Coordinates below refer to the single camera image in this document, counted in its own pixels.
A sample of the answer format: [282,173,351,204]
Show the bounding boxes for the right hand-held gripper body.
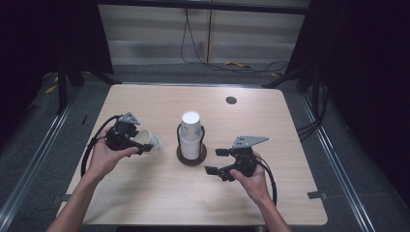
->
[221,134,270,182]

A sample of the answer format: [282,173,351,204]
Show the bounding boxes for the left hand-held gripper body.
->
[104,111,141,153]

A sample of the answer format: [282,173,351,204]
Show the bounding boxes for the single printed white paper cup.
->
[132,129,164,156]

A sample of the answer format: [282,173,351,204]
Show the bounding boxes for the stack of white paper cups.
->
[179,110,203,160]

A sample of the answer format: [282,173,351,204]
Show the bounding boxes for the person's left hand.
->
[85,134,140,184]

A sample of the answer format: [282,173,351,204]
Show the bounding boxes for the person's right hand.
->
[229,151,271,206]

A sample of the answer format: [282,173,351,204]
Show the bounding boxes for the black metal stand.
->
[56,59,114,116]

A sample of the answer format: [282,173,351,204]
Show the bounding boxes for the grey tape strip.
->
[52,193,73,205]
[307,190,329,201]

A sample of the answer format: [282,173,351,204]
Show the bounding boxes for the thin vertical pole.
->
[206,9,215,64]

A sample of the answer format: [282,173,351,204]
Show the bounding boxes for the dark curtain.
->
[0,0,114,146]
[284,0,410,197]

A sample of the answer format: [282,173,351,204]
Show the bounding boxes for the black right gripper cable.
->
[255,157,278,207]

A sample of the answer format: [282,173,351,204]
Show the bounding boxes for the bundle of black cables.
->
[296,81,331,143]

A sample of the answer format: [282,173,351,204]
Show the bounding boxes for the black floor cable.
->
[179,8,290,74]

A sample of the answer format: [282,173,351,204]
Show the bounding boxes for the metal floor rail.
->
[298,92,377,232]
[0,85,85,224]

